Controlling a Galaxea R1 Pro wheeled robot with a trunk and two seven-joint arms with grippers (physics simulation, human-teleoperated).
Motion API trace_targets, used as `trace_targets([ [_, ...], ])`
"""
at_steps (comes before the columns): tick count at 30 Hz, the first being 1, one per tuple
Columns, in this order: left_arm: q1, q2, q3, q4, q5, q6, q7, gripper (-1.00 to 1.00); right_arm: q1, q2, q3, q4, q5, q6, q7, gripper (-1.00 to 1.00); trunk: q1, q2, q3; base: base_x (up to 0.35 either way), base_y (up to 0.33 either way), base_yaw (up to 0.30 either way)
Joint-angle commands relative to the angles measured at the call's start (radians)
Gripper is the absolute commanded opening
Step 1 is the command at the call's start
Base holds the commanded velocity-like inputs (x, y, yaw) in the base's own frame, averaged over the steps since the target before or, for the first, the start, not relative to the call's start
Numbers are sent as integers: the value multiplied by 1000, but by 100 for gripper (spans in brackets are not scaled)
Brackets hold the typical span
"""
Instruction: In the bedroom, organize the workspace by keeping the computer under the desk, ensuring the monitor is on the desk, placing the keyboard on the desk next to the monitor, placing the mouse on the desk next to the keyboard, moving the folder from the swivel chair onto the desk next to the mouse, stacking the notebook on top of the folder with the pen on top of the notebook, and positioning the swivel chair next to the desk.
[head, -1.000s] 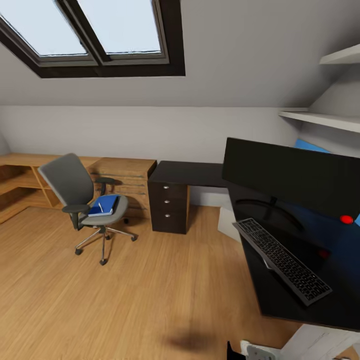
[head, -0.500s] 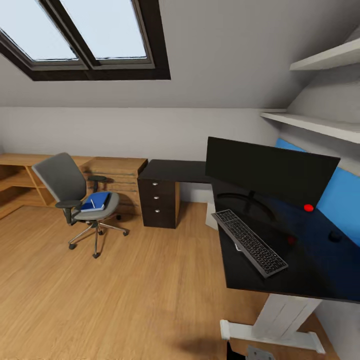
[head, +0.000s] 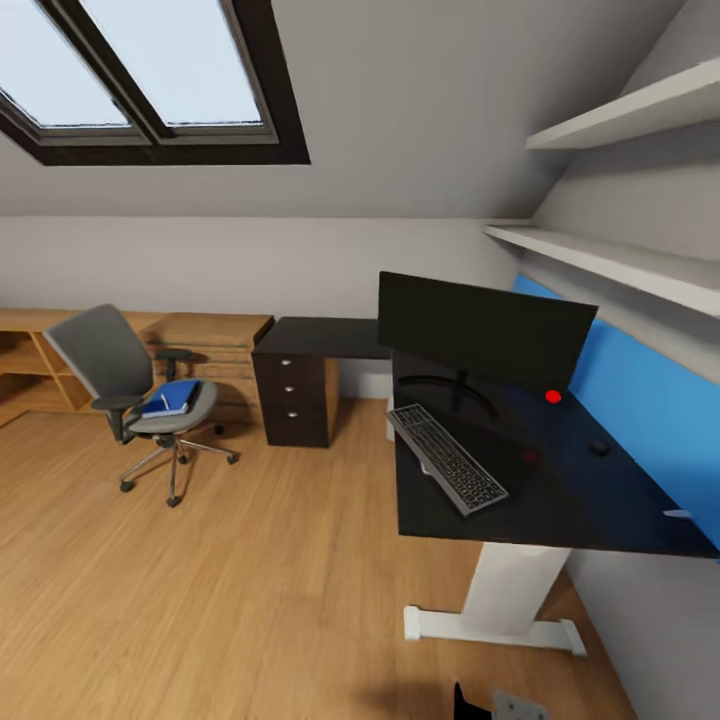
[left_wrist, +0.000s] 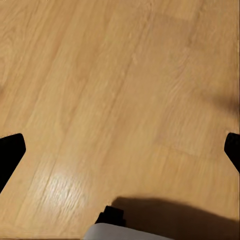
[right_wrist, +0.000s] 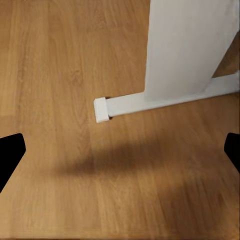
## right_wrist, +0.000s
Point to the desk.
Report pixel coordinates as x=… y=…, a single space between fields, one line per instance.
x=187 y=40

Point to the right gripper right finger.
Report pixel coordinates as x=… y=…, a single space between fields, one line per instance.
x=232 y=149

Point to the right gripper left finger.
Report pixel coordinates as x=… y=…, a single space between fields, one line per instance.
x=12 y=149

